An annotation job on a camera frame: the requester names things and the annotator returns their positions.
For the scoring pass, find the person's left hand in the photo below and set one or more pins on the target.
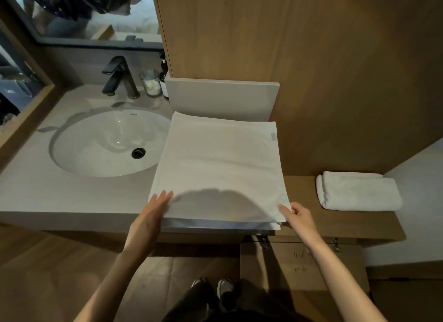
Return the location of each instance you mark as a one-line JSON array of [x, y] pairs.
[[149, 221]]

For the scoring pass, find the person's right hand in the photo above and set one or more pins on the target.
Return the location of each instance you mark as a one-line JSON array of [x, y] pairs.
[[304, 225]]

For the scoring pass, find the wooden cabinet flap door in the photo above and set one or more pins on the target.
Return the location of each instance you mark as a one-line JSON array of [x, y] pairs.
[[277, 273]]

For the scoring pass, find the white towel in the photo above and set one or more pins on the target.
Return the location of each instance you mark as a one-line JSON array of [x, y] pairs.
[[214, 159], [360, 193]]

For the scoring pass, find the person's left forearm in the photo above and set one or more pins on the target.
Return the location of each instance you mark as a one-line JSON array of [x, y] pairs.
[[110, 287]]

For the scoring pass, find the person's white shoe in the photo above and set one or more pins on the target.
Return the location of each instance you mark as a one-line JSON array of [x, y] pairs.
[[225, 289], [199, 283]]

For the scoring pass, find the person's dark trousers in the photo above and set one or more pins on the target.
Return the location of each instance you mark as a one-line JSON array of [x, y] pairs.
[[249, 308]]

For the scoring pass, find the wooden vanity base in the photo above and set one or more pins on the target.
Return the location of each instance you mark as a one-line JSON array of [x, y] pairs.
[[173, 238]]

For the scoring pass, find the metal door hinge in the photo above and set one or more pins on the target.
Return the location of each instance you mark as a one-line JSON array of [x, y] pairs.
[[264, 244], [335, 245]]

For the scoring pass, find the black sink drain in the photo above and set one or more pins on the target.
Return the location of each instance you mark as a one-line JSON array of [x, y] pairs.
[[138, 153]]

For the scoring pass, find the white oval sink basin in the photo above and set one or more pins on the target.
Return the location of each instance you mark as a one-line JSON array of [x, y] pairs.
[[97, 148]]

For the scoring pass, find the black door hinge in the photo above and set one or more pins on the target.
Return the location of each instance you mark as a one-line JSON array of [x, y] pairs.
[[399, 279]]

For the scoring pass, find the glass jar with cotton pads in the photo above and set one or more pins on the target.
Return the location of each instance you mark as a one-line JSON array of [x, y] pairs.
[[151, 84]]

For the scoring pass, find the grey stone backsplash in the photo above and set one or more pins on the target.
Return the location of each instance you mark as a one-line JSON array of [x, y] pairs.
[[221, 100]]

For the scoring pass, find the dark pump bottle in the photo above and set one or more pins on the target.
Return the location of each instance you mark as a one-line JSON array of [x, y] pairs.
[[164, 79]]

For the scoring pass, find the black faucet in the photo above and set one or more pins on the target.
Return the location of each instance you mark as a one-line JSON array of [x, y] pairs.
[[119, 76]]

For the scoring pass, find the wooden back panel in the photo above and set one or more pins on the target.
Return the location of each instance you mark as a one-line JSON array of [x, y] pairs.
[[328, 72]]

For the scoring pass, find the wall mirror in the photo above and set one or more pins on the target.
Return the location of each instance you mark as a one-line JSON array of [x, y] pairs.
[[131, 27]]

